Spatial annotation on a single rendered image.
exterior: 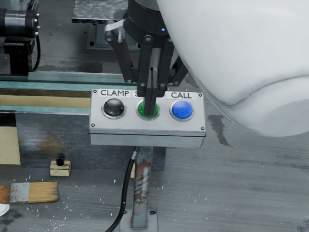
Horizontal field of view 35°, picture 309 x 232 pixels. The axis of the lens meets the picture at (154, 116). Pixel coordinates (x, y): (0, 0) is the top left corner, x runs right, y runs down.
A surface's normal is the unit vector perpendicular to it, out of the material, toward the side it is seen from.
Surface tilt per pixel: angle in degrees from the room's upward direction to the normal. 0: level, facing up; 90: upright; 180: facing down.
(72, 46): 0
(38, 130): 90
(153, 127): 24
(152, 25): 113
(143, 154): 90
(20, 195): 0
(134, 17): 104
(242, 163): 0
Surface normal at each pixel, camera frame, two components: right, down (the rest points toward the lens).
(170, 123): 0.08, -0.52
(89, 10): 0.07, -0.82
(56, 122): 0.04, 0.57
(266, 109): -0.23, 0.72
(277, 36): -0.22, -0.07
